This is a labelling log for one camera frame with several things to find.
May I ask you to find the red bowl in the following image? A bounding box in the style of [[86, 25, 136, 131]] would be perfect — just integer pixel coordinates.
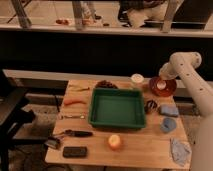
[[149, 77, 177, 97]]

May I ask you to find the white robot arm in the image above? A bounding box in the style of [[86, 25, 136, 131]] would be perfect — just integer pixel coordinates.
[[159, 52, 213, 171]]

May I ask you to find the white lidded cup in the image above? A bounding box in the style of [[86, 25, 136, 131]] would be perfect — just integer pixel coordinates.
[[131, 74, 144, 89]]

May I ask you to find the blue sponge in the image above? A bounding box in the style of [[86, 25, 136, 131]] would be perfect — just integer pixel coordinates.
[[159, 105, 179, 117]]

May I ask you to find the dark round whisk object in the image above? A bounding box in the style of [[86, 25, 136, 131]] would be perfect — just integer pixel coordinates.
[[145, 100, 157, 114]]

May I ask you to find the blue small cup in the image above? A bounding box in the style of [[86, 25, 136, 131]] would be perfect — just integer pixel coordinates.
[[160, 117, 176, 133]]

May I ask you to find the green plastic tray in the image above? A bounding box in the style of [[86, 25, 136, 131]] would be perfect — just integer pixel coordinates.
[[88, 88, 146, 129]]

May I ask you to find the person in beige trousers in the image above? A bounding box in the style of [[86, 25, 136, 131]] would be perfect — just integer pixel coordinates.
[[117, 0, 184, 28]]

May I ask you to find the blue crumpled cloth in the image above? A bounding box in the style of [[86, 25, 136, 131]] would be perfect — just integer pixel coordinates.
[[170, 138, 191, 167]]

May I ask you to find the yellow apple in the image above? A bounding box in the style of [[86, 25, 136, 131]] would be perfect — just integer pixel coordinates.
[[108, 134, 122, 150]]

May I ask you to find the orange carrot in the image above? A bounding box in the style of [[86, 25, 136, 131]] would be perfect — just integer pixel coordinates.
[[63, 99, 86, 106]]

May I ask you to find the small metal spoon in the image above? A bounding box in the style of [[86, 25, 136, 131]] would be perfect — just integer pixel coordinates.
[[59, 115, 85, 120]]

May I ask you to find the black rectangular case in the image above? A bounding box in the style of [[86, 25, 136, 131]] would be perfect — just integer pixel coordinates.
[[63, 146, 87, 158]]

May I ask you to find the small grey metal box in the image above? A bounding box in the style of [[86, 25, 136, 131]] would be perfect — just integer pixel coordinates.
[[45, 137, 61, 149]]

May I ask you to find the black side table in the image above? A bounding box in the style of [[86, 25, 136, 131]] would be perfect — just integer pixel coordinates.
[[0, 69, 37, 171]]

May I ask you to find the black handled tool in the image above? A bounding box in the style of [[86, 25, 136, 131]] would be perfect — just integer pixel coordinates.
[[54, 129, 94, 138]]

